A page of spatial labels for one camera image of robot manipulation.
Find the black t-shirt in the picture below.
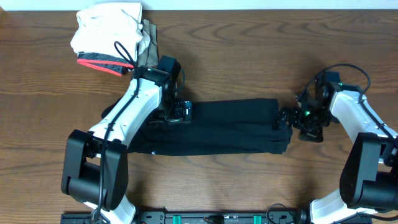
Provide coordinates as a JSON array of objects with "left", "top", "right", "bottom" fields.
[{"left": 101, "top": 98, "right": 294, "bottom": 157}]

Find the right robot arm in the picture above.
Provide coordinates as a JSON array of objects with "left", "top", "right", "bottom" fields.
[{"left": 276, "top": 82, "right": 397, "bottom": 223}]

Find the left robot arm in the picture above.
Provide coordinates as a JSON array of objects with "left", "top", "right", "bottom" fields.
[{"left": 60, "top": 65, "right": 190, "bottom": 223}]

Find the olive grey folded garment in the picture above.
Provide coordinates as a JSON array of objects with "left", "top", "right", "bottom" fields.
[{"left": 137, "top": 19, "right": 159, "bottom": 67}]

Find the grey red-trimmed folded garment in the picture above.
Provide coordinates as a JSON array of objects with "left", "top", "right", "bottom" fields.
[{"left": 77, "top": 52, "right": 136, "bottom": 77}]

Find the white folded garment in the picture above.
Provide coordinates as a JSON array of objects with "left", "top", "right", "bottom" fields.
[{"left": 70, "top": 2, "right": 150, "bottom": 60}]

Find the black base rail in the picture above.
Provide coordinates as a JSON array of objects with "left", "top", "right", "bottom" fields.
[{"left": 60, "top": 207, "right": 373, "bottom": 224}]

